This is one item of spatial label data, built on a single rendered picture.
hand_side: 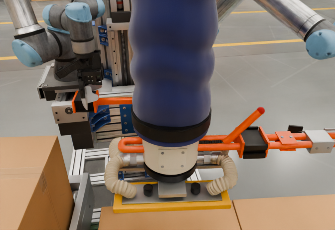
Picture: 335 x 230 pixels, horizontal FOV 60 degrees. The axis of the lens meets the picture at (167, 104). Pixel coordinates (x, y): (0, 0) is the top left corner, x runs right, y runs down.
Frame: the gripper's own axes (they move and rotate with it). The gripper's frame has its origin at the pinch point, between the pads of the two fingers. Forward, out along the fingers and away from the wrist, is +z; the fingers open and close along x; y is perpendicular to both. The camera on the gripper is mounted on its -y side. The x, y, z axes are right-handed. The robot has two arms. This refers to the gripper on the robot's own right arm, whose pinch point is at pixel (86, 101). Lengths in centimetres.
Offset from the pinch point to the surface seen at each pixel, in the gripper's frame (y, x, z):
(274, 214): 77, -15, 52
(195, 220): 41, -16, 52
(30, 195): -12.1, -34.4, 11.0
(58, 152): -11.5, -9.4, 16.6
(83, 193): -7.1, -4.3, 45.0
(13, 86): -139, 216, 106
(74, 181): -13.5, 4.2, 46.5
